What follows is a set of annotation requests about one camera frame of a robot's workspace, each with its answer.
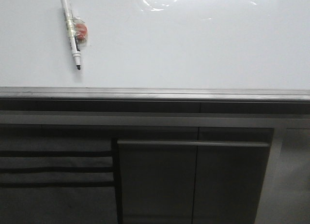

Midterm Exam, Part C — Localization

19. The white black whiteboard marker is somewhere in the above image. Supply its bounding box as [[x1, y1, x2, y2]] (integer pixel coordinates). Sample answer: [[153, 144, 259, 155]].
[[61, 0, 81, 70]]

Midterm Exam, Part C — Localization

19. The white whiteboard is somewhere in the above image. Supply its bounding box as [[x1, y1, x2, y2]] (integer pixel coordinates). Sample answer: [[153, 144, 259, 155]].
[[0, 0, 310, 90]]

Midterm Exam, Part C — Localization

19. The grey aluminium whiteboard tray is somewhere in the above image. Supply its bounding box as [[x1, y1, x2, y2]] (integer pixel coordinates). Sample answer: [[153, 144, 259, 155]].
[[0, 87, 310, 103]]

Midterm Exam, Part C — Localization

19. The red magnet taped to marker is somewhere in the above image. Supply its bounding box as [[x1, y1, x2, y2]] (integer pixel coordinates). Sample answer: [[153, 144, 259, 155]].
[[73, 16, 88, 44]]

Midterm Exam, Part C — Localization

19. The grey fabric storage organizer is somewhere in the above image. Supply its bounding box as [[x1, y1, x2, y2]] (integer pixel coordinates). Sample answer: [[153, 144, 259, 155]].
[[0, 127, 117, 224]]

